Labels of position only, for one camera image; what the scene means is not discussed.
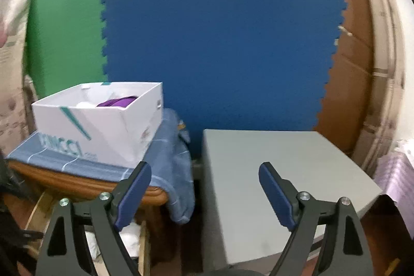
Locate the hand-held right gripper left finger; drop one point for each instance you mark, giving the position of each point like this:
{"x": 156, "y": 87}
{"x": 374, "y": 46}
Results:
{"x": 132, "y": 195}

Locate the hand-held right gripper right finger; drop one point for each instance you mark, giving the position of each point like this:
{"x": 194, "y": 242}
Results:
{"x": 276, "y": 195}

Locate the white shoe box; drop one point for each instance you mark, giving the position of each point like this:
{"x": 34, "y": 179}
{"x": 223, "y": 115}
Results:
{"x": 106, "y": 133}

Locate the purple underwear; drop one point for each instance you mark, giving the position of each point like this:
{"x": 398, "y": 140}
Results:
{"x": 118, "y": 102}

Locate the white underwear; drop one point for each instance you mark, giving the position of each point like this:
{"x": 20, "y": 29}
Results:
{"x": 85, "y": 104}

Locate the whitish cloth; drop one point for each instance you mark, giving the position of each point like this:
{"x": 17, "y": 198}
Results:
{"x": 132, "y": 237}

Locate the grey cabinet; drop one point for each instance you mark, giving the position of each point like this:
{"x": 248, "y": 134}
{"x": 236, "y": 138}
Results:
{"x": 258, "y": 153}

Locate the blue checked cloth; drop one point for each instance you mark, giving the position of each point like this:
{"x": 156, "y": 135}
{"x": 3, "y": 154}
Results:
{"x": 174, "y": 166}

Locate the pale purple striped stack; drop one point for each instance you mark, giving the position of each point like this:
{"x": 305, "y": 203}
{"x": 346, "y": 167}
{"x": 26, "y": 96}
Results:
{"x": 397, "y": 166}

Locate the floral beige pillow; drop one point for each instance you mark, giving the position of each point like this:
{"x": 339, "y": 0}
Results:
{"x": 13, "y": 95}

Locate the brown cardboard panel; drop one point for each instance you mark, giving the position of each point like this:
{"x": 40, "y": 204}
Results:
{"x": 352, "y": 69}

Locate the blue foam mat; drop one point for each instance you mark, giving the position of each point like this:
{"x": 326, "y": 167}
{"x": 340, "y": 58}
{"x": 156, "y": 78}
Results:
{"x": 220, "y": 36}

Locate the green foam mat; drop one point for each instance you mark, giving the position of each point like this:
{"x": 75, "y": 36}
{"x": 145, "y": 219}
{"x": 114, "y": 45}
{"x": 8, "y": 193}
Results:
{"x": 68, "y": 36}

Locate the beige door frame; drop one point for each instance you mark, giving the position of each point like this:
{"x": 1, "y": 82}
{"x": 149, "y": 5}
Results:
{"x": 385, "y": 53}

